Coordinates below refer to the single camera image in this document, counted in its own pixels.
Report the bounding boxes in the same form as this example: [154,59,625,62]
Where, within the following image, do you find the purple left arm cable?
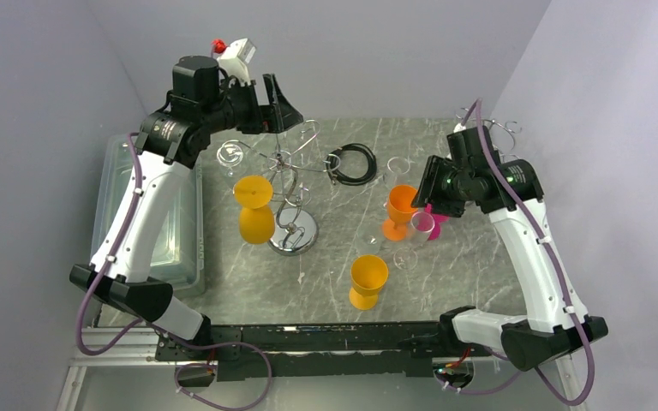
[75,132,273,411]

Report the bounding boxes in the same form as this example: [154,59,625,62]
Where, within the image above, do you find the black coiled cable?
[326,142,378,188]

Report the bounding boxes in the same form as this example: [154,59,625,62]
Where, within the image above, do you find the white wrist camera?
[212,38,256,86]
[453,123,467,133]

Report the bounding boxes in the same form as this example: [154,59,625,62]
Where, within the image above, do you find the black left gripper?
[201,73,302,135]

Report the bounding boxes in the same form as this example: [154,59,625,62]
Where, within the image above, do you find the clear plastic storage box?
[87,133,206,301]

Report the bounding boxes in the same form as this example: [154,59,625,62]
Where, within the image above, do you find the pink wine glass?
[424,205,450,241]

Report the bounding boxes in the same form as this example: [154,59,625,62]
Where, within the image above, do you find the chrome wine glass rack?
[224,119,341,257]

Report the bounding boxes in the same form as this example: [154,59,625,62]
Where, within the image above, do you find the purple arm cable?
[434,98,597,408]
[75,132,273,411]

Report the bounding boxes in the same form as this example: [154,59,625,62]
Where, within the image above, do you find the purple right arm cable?
[434,98,597,408]

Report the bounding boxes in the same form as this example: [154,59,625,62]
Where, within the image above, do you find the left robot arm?
[69,56,304,360]

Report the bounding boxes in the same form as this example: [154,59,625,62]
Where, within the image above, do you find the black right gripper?
[410,154,471,217]

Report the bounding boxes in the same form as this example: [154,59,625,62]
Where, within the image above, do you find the yellow-orange wine glass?
[349,254,389,311]

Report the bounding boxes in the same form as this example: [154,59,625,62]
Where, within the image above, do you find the yellow wine glass left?
[233,176,275,244]

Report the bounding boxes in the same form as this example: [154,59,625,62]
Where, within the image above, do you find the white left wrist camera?
[212,38,256,86]

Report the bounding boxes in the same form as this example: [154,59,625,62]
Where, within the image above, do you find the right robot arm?
[412,128,608,371]

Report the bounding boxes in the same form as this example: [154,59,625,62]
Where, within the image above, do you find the clear tumbler glass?
[384,157,410,190]

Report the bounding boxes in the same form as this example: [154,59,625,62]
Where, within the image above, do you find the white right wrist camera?
[453,123,467,133]

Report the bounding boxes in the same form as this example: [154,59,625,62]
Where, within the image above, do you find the orange wine glass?
[381,185,418,241]

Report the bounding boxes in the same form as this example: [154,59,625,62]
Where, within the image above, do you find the aluminium frame rails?
[56,119,585,411]

